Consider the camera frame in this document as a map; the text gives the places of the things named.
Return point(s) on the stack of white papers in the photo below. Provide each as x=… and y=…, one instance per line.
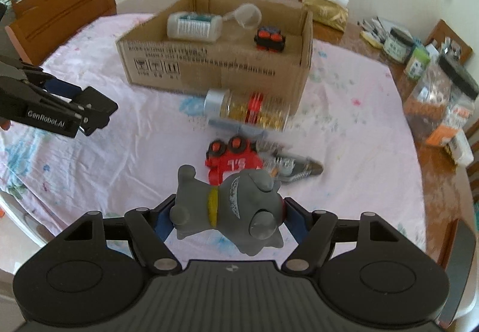
x=387, y=25

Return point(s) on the cardboard box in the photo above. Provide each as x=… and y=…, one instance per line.
x=224, y=83

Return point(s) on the gold capsule bottle silver cap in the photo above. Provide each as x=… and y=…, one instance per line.
x=254, y=111

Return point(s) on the black toy train red wheels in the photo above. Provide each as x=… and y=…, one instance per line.
x=270, y=40

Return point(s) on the small green bottle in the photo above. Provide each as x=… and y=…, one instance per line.
x=416, y=64

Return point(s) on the clear plastic cup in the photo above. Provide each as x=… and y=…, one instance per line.
x=247, y=15

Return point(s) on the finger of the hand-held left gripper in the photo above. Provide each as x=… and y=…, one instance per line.
x=80, y=109
x=61, y=87

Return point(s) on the grey cat toy figure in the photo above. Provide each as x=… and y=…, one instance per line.
x=232, y=204

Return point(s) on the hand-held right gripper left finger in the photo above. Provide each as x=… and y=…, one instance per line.
x=161, y=223

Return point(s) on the yellow notepad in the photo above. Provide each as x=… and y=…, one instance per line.
x=374, y=39

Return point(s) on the green label swab container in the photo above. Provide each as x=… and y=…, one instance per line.
x=192, y=27

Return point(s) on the phone in red case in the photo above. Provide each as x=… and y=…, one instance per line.
x=462, y=268

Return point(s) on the pink floral tablecloth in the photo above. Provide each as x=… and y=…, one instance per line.
x=355, y=152

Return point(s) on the large clear jar black lid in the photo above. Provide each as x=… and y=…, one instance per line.
x=441, y=103

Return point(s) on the small jar black lid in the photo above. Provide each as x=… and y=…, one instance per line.
x=398, y=45

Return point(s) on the small white box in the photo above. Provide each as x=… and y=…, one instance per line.
x=459, y=148

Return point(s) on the pile of black pens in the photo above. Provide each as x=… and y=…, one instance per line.
x=370, y=29

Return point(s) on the gold tissue pack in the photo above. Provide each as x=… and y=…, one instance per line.
x=327, y=12

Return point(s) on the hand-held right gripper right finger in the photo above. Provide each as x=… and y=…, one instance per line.
x=296, y=221

